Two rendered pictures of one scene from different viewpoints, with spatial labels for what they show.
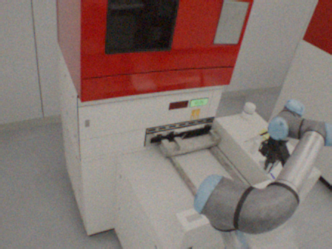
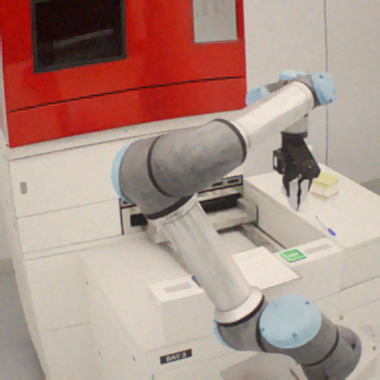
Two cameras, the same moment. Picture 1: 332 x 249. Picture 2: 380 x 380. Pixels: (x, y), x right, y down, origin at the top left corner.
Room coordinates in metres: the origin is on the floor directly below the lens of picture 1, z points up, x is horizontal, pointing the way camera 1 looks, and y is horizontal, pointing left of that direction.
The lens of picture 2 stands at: (-0.57, -0.45, 1.73)
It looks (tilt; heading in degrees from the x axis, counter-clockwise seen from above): 22 degrees down; 11
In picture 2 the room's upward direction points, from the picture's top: 2 degrees counter-clockwise
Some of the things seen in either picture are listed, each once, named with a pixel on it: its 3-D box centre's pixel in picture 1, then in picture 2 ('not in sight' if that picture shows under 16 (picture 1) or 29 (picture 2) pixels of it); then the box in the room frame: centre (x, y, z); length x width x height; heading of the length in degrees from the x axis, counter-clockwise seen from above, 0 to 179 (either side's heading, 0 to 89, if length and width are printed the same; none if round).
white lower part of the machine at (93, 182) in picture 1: (125, 159); (116, 293); (1.51, 0.28, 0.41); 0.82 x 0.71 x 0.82; 124
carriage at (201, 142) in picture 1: (190, 144); (202, 224); (1.27, -0.13, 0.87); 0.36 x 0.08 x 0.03; 124
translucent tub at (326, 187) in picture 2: (264, 137); (325, 186); (1.30, -0.54, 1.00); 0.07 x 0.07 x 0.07; 52
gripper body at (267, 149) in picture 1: (274, 145); (292, 152); (0.90, -0.43, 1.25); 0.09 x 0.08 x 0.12; 34
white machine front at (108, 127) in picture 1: (154, 119); (130, 182); (1.23, 0.09, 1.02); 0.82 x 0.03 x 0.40; 124
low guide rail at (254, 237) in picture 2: (225, 165); (265, 245); (1.18, -0.35, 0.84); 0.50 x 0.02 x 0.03; 34
